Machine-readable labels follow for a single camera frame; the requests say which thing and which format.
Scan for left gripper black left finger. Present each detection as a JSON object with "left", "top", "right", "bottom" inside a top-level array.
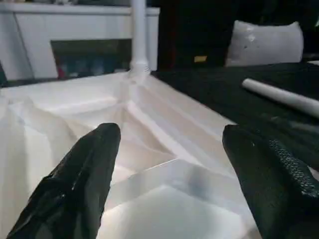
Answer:
[{"left": 6, "top": 122, "right": 122, "bottom": 239}]

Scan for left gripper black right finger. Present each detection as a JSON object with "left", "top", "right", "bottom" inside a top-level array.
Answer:
[{"left": 222, "top": 124, "right": 319, "bottom": 239}]

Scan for white plastic table top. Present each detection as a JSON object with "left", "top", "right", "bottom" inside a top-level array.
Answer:
[{"left": 0, "top": 71, "right": 262, "bottom": 239}]

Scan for white plastic table leg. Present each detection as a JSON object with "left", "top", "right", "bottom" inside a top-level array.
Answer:
[
  {"left": 241, "top": 78, "right": 319, "bottom": 118},
  {"left": 129, "top": 0, "right": 150, "bottom": 80}
]

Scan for black work mat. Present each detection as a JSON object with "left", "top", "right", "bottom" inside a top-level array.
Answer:
[{"left": 152, "top": 62, "right": 319, "bottom": 172}]

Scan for light grey pillow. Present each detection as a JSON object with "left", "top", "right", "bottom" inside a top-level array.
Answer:
[{"left": 225, "top": 20, "right": 305, "bottom": 67}]

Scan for white cabinet with glass doors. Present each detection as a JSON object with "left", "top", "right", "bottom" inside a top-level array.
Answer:
[{"left": 0, "top": 0, "right": 160, "bottom": 82}]

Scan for black sofa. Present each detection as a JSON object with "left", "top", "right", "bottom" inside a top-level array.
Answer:
[{"left": 157, "top": 0, "right": 319, "bottom": 70}]

